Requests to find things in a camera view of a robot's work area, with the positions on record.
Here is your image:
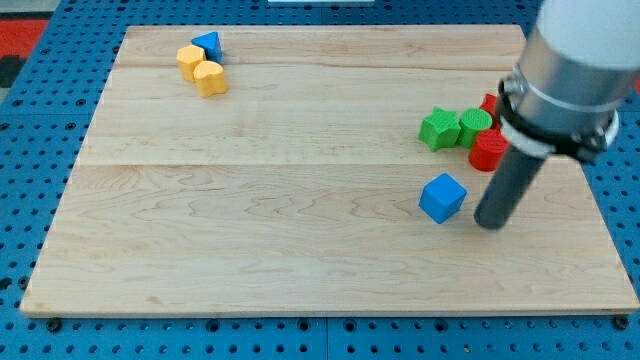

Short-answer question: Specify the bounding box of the red cylinder block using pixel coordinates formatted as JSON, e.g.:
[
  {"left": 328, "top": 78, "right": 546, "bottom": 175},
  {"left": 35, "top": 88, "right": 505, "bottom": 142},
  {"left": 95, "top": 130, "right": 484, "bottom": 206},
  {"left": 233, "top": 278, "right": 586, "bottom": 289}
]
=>
[{"left": 468, "top": 129, "right": 509, "bottom": 172}]

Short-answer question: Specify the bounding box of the yellow hexagon block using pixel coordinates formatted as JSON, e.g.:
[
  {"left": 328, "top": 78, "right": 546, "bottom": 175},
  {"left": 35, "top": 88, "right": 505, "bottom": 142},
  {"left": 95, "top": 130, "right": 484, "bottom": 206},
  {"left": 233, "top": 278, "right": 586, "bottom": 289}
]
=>
[{"left": 176, "top": 45, "right": 206, "bottom": 82}]

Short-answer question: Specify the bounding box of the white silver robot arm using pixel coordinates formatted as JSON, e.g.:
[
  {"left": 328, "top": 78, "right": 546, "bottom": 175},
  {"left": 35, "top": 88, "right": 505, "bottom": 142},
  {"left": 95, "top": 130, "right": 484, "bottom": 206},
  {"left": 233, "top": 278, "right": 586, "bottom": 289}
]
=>
[{"left": 497, "top": 0, "right": 639, "bottom": 161}]

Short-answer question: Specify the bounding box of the blue triangle block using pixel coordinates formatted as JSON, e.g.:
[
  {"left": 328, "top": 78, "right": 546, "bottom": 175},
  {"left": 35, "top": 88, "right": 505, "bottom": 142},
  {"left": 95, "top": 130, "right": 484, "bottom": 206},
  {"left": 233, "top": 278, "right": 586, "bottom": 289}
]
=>
[{"left": 191, "top": 32, "right": 223, "bottom": 64}]

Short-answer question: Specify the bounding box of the green star block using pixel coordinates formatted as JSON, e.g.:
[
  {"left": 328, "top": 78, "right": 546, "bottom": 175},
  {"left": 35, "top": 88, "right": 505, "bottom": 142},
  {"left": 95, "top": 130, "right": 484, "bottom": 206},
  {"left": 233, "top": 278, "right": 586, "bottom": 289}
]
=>
[{"left": 418, "top": 106, "right": 461, "bottom": 152}]

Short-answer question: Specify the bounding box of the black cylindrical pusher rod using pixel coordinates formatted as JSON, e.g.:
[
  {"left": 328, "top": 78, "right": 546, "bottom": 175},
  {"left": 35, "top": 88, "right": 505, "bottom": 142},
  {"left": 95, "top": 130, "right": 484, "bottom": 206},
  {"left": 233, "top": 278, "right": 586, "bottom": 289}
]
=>
[{"left": 474, "top": 146, "right": 546, "bottom": 230}]

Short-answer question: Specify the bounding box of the wooden board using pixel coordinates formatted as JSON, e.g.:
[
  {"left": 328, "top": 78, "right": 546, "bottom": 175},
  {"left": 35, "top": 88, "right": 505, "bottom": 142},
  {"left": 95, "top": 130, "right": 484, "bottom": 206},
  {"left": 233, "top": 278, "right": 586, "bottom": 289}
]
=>
[{"left": 20, "top": 25, "right": 639, "bottom": 318}]

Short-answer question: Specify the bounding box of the blue cube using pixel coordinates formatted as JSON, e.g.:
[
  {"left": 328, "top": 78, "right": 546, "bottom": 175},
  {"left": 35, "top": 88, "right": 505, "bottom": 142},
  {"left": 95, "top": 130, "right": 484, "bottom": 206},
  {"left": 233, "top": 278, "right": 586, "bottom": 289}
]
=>
[{"left": 418, "top": 173, "right": 467, "bottom": 224}]

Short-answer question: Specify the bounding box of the green cylinder block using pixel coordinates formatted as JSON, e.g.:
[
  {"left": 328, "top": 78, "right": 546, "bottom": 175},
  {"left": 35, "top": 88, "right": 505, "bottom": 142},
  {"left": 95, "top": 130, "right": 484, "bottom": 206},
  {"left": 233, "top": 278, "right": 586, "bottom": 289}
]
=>
[{"left": 457, "top": 108, "right": 493, "bottom": 149}]

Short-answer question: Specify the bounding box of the yellow heart block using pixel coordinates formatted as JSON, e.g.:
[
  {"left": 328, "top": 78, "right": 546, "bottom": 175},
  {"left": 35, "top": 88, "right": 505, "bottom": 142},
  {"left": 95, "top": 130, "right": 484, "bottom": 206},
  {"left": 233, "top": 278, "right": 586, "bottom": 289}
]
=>
[{"left": 193, "top": 61, "right": 228, "bottom": 97}]

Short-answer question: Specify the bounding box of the red block behind arm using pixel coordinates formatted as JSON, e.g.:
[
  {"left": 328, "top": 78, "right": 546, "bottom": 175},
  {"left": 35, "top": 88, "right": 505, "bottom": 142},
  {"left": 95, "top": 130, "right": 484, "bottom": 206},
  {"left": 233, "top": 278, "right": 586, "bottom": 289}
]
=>
[{"left": 479, "top": 93, "right": 501, "bottom": 129}]

